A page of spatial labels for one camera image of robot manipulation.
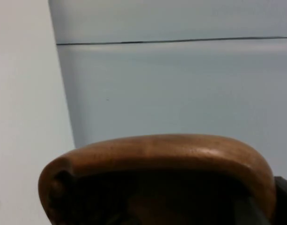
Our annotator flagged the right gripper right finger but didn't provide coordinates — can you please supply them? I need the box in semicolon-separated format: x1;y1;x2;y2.
269;175;287;225

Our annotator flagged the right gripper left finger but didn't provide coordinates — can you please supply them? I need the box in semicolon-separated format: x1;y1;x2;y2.
236;195;270;225

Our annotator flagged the dark wooden cup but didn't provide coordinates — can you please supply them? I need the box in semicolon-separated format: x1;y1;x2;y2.
37;133;277;225

